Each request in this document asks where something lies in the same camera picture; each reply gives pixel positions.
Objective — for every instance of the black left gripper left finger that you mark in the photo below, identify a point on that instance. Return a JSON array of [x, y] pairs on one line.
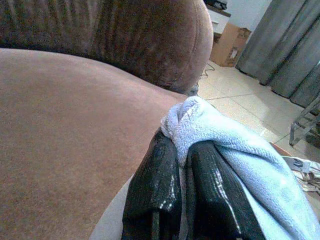
[[155, 190]]

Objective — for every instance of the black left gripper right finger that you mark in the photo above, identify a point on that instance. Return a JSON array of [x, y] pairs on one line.
[[212, 195]]

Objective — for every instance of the light blue pillow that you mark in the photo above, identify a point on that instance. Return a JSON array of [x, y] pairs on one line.
[[252, 170]]

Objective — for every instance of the brown sofa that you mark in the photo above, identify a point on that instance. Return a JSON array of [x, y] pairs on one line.
[[75, 120]]

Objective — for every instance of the printed paper packaging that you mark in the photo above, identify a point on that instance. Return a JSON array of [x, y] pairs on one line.
[[303, 170]]

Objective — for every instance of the brown cardboard box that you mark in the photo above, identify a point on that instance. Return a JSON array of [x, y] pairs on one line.
[[228, 45]]

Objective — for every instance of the grey curtain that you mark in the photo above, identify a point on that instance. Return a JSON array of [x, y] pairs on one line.
[[287, 45]]

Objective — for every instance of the white cabinet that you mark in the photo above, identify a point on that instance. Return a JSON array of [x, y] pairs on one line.
[[218, 21]]

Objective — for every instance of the dark device on cabinet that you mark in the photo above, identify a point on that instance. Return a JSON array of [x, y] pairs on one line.
[[216, 3]]

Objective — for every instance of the grey metal frame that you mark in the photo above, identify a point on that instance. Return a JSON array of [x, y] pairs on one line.
[[301, 125]]

